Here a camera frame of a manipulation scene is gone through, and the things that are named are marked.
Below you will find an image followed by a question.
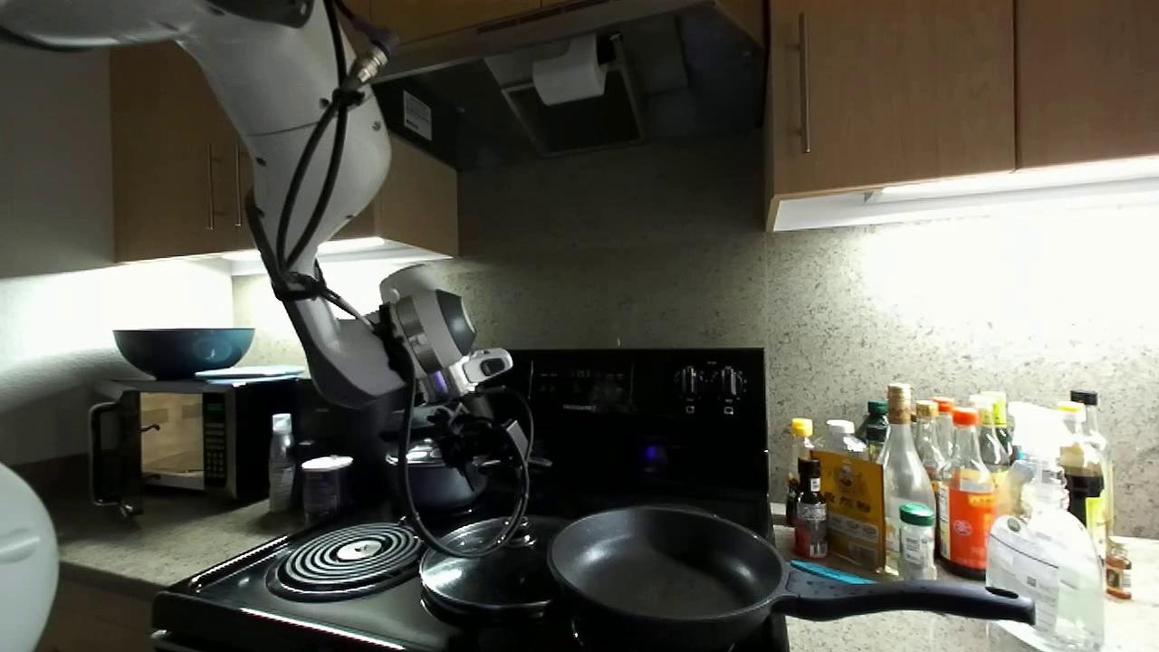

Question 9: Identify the orange bottle with red cap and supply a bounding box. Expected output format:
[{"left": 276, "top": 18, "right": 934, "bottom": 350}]
[{"left": 944, "top": 404, "right": 999, "bottom": 577}]

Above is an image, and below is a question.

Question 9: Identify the toaster oven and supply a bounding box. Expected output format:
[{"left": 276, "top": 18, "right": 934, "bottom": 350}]
[{"left": 83, "top": 368, "right": 317, "bottom": 519}]

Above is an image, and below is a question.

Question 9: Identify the clear bottle with tan cap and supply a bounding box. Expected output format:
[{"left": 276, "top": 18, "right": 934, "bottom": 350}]
[{"left": 910, "top": 394, "right": 957, "bottom": 484}]

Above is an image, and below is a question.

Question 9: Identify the black frying pan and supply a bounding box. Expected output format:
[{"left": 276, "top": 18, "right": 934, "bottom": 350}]
[{"left": 543, "top": 504, "right": 1035, "bottom": 652}]

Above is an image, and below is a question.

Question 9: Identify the small brown bottle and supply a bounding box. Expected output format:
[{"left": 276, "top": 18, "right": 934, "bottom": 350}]
[{"left": 1101, "top": 536, "right": 1137, "bottom": 603}]

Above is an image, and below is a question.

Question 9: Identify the blue bowl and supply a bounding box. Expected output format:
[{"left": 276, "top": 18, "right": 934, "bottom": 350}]
[{"left": 112, "top": 321, "right": 255, "bottom": 384}]

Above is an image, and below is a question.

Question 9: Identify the wide wooden wall cabinet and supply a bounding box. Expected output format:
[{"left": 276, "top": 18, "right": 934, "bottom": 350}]
[{"left": 761, "top": 0, "right": 1159, "bottom": 202}]

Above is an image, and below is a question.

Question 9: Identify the glass lid with steel knob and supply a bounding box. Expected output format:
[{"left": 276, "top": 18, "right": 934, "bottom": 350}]
[{"left": 416, "top": 515, "right": 573, "bottom": 621}]

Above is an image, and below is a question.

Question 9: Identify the black coil burner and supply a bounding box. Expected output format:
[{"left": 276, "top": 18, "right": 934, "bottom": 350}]
[{"left": 265, "top": 519, "right": 427, "bottom": 603}]

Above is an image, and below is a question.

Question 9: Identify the teal utensil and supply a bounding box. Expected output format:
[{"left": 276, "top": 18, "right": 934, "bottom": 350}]
[{"left": 789, "top": 557, "right": 880, "bottom": 594}]

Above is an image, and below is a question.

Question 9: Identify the electric coil stove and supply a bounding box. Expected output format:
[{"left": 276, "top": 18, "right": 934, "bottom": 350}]
[{"left": 147, "top": 344, "right": 793, "bottom": 652}]

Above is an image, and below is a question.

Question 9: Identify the small saucepan lid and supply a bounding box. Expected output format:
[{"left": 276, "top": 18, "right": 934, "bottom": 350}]
[{"left": 385, "top": 434, "right": 464, "bottom": 479}]

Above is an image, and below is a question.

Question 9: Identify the clear bottle with cork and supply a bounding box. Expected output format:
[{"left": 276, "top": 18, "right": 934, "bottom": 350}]
[{"left": 884, "top": 379, "right": 938, "bottom": 577}]

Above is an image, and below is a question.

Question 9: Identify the dark jar with white lid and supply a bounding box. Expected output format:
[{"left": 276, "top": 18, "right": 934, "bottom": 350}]
[{"left": 298, "top": 454, "right": 358, "bottom": 528}]

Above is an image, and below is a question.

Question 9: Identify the metal cabinet door handle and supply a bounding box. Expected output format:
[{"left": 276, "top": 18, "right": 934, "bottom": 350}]
[{"left": 787, "top": 10, "right": 811, "bottom": 158}]

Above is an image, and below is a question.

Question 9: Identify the small jar with green lid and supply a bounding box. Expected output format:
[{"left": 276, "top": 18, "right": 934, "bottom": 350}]
[{"left": 898, "top": 498, "right": 941, "bottom": 585}]

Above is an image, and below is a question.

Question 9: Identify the under-cabinet light strip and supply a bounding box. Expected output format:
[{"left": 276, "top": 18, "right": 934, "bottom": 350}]
[
  {"left": 213, "top": 236, "right": 453, "bottom": 276},
  {"left": 772, "top": 153, "right": 1159, "bottom": 236}
]

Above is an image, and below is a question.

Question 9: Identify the bottle with green cap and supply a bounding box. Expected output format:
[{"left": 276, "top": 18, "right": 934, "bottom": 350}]
[{"left": 854, "top": 397, "right": 892, "bottom": 457}]

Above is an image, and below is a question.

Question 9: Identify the bottle with yellow label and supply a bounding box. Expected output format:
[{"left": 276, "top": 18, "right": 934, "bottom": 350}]
[{"left": 811, "top": 417, "right": 892, "bottom": 571}]

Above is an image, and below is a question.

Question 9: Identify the small dark saucepan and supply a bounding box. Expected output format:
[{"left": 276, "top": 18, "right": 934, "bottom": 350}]
[{"left": 380, "top": 434, "right": 554, "bottom": 521}]

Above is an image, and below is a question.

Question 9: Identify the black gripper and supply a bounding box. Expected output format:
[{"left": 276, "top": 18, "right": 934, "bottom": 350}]
[{"left": 433, "top": 387, "right": 540, "bottom": 543}]

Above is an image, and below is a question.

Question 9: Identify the yellow-green bottle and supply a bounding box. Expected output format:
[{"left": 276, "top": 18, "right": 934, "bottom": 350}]
[{"left": 970, "top": 387, "right": 1018, "bottom": 479}]

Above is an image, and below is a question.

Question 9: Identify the small bottle with red label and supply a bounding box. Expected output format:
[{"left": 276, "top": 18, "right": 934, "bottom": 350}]
[{"left": 789, "top": 461, "right": 831, "bottom": 560}]

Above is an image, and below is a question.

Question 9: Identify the dark bottle with yellow cap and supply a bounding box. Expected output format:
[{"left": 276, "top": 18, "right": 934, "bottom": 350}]
[{"left": 783, "top": 414, "right": 818, "bottom": 528}]

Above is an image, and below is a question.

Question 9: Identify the black countertop appliance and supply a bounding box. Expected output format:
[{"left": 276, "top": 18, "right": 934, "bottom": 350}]
[{"left": 266, "top": 371, "right": 421, "bottom": 512}]

